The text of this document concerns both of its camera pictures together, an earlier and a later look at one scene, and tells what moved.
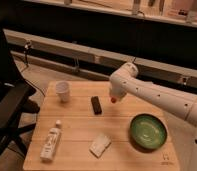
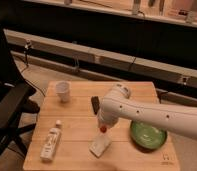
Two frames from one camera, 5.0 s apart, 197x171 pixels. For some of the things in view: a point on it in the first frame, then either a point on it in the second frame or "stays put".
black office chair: x=12 y=93 stays put
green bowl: x=147 y=132 stays put
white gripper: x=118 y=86 → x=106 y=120
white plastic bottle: x=50 y=146 stays put
